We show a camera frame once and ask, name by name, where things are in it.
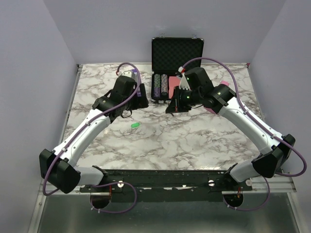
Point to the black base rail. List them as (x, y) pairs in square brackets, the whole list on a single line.
[(122, 185)]

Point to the purple metronome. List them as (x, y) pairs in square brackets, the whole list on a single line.
[(136, 80)]

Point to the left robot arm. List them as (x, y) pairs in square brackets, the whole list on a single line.
[(58, 166)]

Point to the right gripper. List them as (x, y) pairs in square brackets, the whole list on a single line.
[(175, 105)]

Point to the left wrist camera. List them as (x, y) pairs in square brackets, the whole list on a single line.
[(129, 73)]

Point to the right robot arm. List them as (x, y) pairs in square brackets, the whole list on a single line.
[(222, 100)]

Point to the black poker chip case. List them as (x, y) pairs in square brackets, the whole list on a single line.
[(168, 55)]

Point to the pink box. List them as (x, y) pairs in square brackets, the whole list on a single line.
[(212, 109)]

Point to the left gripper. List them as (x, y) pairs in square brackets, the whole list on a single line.
[(142, 102)]

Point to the green key tag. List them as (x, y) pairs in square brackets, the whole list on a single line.
[(135, 125)]

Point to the red playing card deck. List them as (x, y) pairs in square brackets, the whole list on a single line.
[(173, 81)]

